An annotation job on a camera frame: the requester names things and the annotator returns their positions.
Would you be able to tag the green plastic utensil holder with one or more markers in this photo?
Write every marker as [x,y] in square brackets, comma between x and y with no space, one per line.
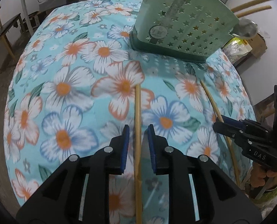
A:
[189,30]

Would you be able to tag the yellow green rice bag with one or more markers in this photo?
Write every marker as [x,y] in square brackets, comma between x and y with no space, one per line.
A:
[236,48]

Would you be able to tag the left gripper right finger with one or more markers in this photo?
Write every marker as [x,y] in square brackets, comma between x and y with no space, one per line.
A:
[199,191]

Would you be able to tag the green fleece sleeve forearm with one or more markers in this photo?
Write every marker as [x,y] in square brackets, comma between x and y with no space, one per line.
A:
[266,203]

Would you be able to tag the right hand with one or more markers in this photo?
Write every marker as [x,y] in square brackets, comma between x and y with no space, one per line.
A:
[258,175]

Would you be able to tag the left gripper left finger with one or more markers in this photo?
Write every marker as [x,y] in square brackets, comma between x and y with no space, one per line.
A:
[78,190]

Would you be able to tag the cardboard box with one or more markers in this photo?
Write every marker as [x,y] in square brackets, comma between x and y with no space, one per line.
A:
[258,45]

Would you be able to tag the steel ladle spoon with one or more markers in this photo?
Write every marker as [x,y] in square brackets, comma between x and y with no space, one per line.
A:
[246,28]

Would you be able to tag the wooden chair black seat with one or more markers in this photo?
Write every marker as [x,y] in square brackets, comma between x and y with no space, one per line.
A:
[4,28]

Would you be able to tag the floral blue tablecloth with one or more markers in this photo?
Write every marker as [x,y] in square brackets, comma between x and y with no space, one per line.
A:
[73,91]

